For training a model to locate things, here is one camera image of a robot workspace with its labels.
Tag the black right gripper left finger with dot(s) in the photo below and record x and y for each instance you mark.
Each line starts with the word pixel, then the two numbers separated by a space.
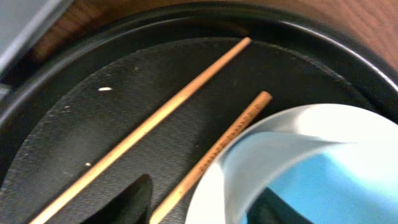
pixel 131 206

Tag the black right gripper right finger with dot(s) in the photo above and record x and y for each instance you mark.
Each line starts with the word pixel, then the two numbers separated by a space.
pixel 269 208

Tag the blue plastic cup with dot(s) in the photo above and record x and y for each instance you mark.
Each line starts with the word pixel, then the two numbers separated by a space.
pixel 323 181

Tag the wooden chopstick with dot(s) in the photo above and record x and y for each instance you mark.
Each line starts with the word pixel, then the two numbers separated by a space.
pixel 143 129
pixel 184 186

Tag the light grey plate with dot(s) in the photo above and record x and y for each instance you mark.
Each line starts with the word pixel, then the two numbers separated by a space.
pixel 331 122

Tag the round black tray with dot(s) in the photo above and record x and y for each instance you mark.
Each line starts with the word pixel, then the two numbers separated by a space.
pixel 84 101

